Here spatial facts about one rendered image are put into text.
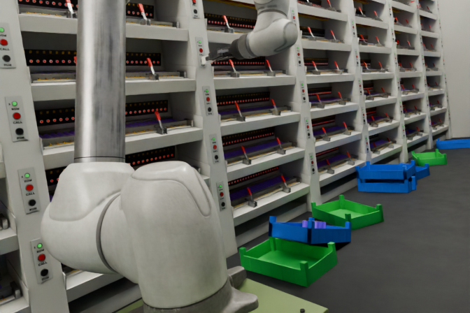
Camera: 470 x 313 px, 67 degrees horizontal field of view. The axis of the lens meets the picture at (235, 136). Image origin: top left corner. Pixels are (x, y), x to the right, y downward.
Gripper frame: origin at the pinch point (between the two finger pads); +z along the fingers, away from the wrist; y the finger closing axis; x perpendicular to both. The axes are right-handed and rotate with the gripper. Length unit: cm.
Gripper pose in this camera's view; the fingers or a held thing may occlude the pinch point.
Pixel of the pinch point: (208, 59)
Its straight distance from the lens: 147.4
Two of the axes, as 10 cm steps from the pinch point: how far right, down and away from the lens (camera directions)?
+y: 7.0, -1.4, 7.1
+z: -7.1, 0.6, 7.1
